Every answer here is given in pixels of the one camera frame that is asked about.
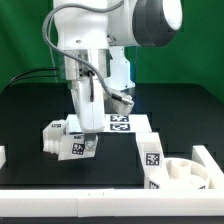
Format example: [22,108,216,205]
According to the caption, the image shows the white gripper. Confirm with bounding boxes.
[71,78,105,149]

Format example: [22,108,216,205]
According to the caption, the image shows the white round stool seat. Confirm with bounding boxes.
[144,158,210,191]

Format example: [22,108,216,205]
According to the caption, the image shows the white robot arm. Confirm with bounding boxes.
[53,0,183,148]

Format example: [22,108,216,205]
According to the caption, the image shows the white marker sheet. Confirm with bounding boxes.
[66,114,152,133]

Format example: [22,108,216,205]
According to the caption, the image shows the white L-shaped fence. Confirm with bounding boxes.
[0,146,224,217]

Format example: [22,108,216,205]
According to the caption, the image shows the grey corrugated arm cable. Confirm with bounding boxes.
[41,0,134,104]

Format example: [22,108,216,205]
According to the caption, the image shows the black cable lower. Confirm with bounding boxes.
[0,73,63,96]

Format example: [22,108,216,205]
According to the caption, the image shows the black cable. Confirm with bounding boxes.
[6,67,61,88]
[0,73,63,96]

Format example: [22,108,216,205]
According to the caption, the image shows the black cable upper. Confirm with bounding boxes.
[6,67,61,88]

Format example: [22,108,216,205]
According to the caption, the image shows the white cable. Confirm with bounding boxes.
[48,19,58,84]

